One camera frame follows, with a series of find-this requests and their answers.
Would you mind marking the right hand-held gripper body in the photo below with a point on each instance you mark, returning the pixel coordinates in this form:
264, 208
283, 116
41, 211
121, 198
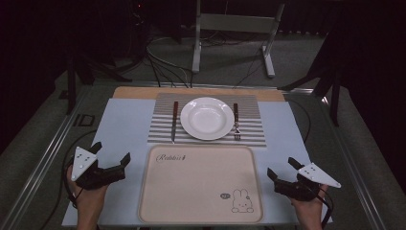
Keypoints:
319, 176

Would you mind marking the person's left hand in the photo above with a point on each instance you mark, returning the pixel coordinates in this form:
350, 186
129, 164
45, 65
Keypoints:
87, 201

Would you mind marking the black angled stand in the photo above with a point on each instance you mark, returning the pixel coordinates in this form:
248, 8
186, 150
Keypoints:
334, 102

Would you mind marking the light blue table cover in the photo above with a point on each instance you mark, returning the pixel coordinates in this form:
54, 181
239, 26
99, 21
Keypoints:
127, 121

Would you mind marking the white round plate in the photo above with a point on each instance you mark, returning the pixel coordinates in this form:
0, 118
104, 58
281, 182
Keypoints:
207, 118

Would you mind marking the black tripod stand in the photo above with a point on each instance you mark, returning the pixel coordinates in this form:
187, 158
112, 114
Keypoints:
71, 89

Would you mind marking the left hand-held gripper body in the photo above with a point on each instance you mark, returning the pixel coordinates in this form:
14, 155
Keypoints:
83, 161

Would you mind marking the beige tray with rabbit print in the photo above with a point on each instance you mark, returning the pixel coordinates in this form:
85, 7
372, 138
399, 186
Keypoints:
191, 188

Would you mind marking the aluminium floor rail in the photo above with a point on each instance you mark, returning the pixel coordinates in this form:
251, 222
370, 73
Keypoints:
357, 185
41, 172

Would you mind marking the person's right hand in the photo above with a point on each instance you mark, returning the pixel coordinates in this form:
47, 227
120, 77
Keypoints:
309, 209

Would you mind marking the grey metal stand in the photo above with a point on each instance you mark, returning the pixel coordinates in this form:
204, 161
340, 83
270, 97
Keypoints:
236, 22

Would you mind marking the grey striped placemat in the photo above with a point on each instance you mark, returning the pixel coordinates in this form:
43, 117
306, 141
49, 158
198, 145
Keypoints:
161, 129

